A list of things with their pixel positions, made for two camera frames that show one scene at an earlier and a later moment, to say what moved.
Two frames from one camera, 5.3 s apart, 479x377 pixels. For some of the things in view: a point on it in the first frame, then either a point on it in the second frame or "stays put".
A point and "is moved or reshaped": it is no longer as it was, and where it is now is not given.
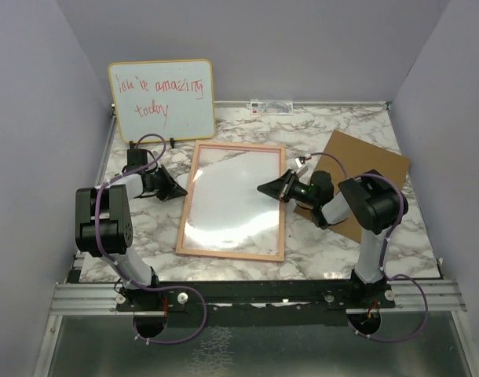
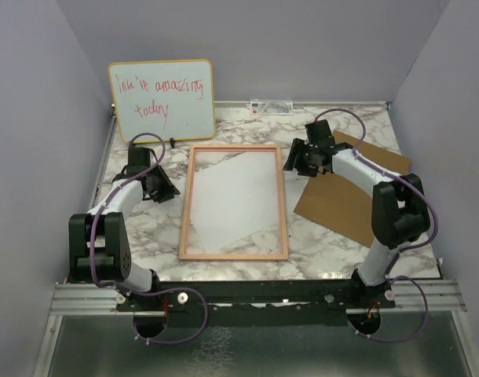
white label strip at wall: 268,107 stays put
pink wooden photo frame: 225,214 is moved or reshaped
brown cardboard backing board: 345,157 stays put
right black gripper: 280,188 -> 294,160
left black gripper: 173,189 stays put
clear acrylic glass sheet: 227,212 stays put
